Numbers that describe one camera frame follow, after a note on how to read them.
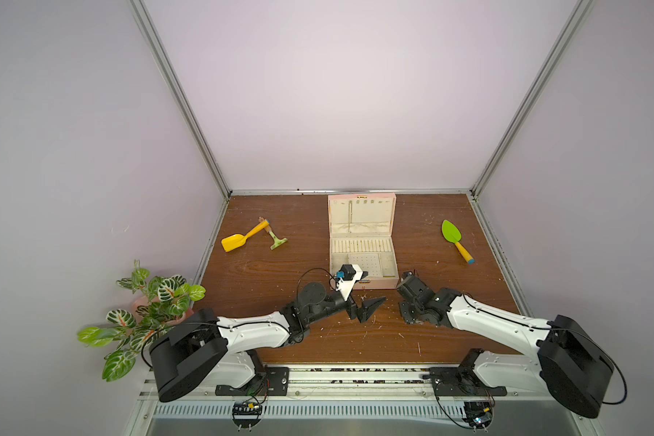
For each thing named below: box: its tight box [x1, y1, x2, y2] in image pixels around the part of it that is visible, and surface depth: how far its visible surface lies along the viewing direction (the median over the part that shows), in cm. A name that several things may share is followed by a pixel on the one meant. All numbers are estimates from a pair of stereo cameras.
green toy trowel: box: [441, 219, 476, 265], surface depth 108 cm
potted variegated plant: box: [77, 259, 207, 383], surface depth 61 cm
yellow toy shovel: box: [220, 220, 270, 253], surface depth 106 cm
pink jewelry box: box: [327, 192, 399, 290], surface depth 94 cm
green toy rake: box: [257, 216, 288, 250], surface depth 106 cm
